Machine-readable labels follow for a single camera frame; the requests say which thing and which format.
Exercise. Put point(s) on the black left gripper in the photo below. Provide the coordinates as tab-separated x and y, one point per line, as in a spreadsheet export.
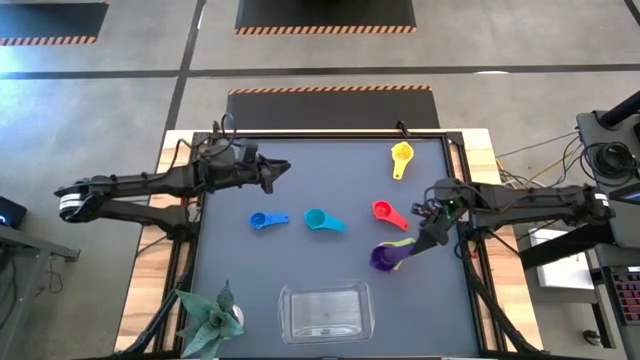
227	170

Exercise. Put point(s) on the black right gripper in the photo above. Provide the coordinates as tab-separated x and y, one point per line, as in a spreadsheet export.
442	210

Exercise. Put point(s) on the green measuring cup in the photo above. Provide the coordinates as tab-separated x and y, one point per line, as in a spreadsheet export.
402	242

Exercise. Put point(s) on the purple measuring cup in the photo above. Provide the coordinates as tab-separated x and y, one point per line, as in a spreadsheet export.
384	257

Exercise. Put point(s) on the blue measuring cup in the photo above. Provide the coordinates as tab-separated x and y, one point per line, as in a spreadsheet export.
258	220

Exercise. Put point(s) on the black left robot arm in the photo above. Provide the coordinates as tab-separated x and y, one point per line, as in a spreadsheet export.
150	180

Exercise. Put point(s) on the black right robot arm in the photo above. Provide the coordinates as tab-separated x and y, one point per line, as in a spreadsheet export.
525	200

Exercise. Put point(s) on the red measuring cup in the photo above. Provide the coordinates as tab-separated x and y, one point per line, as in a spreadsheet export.
382	210

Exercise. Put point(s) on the teal measuring cup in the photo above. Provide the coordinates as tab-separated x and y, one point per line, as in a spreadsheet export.
315	218

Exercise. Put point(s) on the yellow measuring cup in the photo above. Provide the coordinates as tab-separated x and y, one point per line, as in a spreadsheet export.
401	151

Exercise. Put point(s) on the clear plastic basket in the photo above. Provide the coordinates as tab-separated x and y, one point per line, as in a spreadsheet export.
325	312

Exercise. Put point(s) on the black hazard-striped floor mat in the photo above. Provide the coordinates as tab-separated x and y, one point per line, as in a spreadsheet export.
325	107
50	20
325	15

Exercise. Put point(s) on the grey table mat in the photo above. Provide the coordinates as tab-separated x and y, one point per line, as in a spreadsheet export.
325	260

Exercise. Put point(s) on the black flat bar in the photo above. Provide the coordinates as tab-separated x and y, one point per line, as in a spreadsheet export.
565	245

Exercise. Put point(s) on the white box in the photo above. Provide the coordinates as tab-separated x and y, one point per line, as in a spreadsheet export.
565	275

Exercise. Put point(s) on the white plant pot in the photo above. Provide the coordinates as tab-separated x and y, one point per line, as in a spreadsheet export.
239	315

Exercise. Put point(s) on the green artificial succulent plant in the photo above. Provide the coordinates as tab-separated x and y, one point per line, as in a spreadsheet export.
210	320

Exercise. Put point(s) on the black caster wheel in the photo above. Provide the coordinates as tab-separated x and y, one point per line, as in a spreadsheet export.
592	337

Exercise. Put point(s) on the grey equipment cart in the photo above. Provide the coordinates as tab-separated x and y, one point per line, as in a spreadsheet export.
590	125

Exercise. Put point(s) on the black keyboard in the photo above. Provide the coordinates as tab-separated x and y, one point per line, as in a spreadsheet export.
627	295

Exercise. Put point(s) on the dark screen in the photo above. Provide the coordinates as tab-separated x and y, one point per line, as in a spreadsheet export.
634	195

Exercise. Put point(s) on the black pole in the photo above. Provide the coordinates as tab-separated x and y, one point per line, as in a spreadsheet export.
622	110

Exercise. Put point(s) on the grey desk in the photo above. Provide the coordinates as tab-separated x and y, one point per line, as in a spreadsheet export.
30	245

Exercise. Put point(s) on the black box device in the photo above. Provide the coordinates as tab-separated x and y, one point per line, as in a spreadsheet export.
12	212

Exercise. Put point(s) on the black aluminium table frame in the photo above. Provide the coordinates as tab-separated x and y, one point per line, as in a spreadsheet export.
330	134

